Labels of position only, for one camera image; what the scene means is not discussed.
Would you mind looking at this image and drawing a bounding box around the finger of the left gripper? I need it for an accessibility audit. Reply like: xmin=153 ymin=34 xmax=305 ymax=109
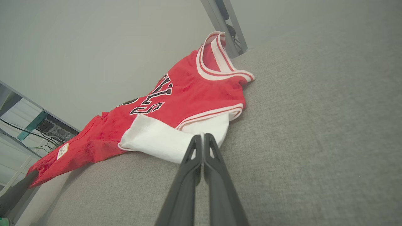
xmin=0 ymin=169 xmax=40 ymax=217

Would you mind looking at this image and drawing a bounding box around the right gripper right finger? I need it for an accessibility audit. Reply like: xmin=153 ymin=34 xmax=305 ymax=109
xmin=204 ymin=133 xmax=250 ymax=226

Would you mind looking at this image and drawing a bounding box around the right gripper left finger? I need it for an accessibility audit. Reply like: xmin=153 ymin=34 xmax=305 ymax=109
xmin=155 ymin=134 xmax=203 ymax=226

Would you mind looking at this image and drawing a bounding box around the red jersey with black lettering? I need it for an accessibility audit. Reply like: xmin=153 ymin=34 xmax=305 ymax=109
xmin=27 ymin=31 xmax=255 ymax=189

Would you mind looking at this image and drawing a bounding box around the teal bar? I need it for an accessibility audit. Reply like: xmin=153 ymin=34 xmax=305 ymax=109
xmin=17 ymin=110 xmax=48 ymax=141

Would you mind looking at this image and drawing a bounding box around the black computer box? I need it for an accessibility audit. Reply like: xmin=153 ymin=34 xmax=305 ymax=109
xmin=36 ymin=118 xmax=76 ymax=143

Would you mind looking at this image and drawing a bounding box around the black cable under desk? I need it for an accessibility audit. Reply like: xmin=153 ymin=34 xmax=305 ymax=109
xmin=0 ymin=118 xmax=60 ymax=149

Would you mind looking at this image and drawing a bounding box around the grey partition post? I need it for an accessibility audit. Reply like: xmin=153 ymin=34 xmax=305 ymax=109
xmin=200 ymin=0 xmax=248 ymax=59

